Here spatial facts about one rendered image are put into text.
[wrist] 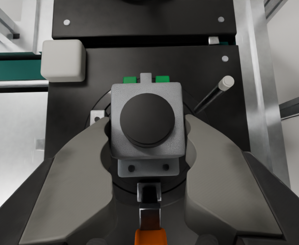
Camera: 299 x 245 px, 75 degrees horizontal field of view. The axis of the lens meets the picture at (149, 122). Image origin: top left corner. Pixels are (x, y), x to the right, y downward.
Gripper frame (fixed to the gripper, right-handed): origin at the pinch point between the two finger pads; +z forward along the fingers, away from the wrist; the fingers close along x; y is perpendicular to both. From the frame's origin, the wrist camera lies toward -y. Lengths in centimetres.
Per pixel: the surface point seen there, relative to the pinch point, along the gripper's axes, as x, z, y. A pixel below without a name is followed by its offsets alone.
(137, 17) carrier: -0.9, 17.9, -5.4
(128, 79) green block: -1.5, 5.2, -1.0
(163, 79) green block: 1.5, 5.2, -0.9
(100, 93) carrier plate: -5.6, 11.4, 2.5
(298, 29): 29.7, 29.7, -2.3
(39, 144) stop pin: -12.7, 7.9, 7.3
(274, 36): 24.9, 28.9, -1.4
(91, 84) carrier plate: -6.6, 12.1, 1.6
